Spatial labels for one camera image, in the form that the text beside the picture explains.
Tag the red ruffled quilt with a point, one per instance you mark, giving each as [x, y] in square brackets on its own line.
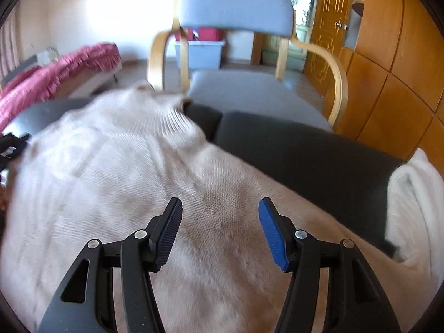
[52, 73]

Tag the beige knit sweater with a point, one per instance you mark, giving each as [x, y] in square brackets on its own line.
[138, 166]

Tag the wooden armchair with grey-blue cushions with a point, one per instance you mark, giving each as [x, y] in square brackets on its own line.
[236, 7]

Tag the pink floral curtain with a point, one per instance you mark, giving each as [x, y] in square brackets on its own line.
[8, 48]

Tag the black leather ottoman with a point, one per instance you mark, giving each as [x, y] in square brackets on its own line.
[295, 145]

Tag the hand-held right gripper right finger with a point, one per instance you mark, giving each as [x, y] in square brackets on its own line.
[272, 232]

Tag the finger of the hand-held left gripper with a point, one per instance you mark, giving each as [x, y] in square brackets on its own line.
[10, 144]

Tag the grey plastic storage box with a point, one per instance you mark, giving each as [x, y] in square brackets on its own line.
[204, 53]

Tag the red fabric storage bag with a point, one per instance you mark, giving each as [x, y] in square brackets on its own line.
[208, 34]

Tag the white knit garment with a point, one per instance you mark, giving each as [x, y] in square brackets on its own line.
[416, 208]

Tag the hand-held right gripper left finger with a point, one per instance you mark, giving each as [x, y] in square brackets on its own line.
[170, 229]

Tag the wooden wardrobe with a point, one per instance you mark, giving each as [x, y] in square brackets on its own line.
[399, 59]

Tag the wooden door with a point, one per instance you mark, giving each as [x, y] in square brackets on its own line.
[333, 14]

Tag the bed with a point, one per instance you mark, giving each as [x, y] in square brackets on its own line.
[97, 76]

